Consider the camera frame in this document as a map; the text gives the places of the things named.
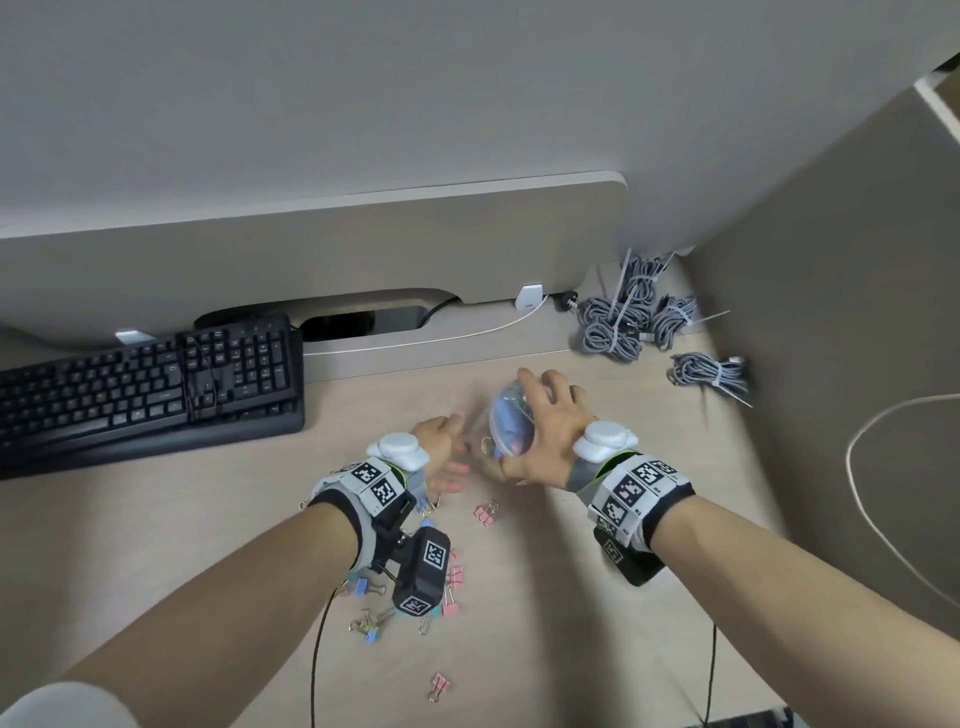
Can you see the person's right hand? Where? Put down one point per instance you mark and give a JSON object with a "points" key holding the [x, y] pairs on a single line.
{"points": [[555, 435]]}

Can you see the person's left hand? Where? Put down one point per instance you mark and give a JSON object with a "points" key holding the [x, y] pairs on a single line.
{"points": [[439, 450]]}

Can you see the large clear plastic jar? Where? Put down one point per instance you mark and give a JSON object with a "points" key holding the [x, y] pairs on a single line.
{"points": [[501, 409]]}

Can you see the pile of mixed binder clips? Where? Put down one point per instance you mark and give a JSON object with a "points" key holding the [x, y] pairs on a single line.
{"points": [[487, 514]]}

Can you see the person's left forearm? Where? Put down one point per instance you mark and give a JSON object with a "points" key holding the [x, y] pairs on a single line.
{"points": [[210, 622]]}

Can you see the person's right forearm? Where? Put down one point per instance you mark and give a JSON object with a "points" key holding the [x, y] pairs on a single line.
{"points": [[795, 592]]}

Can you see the person's white left sleeve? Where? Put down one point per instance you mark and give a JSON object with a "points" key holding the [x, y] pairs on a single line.
{"points": [[52, 709]]}

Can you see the white left hand tracker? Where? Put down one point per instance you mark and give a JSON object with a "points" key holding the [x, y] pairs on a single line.
{"points": [[401, 450]]}

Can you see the white hand tracker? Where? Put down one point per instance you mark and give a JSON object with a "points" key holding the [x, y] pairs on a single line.
{"points": [[604, 441], [401, 450]]}

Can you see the white right hand tracker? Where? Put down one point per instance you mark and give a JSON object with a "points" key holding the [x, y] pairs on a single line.
{"points": [[604, 441]]}

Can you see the grey left marker wristband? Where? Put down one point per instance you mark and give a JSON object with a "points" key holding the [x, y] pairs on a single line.
{"points": [[375, 484]]}

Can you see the grey marker wristband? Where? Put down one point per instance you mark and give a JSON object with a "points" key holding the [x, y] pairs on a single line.
{"points": [[634, 487], [375, 484]]}

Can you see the grey right marker wristband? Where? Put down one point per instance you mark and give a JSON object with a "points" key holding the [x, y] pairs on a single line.
{"points": [[634, 487]]}

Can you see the black plug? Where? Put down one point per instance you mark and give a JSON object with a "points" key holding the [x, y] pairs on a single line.
{"points": [[564, 301]]}

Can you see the black keyboard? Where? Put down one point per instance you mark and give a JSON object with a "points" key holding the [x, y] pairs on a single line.
{"points": [[112, 390]]}

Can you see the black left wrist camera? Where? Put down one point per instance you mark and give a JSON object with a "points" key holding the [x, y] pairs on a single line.
{"points": [[421, 574]]}

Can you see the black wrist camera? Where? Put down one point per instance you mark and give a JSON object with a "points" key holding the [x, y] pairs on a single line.
{"points": [[630, 559], [421, 574]]}

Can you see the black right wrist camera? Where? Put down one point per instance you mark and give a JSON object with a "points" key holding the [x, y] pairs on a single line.
{"points": [[630, 559]]}

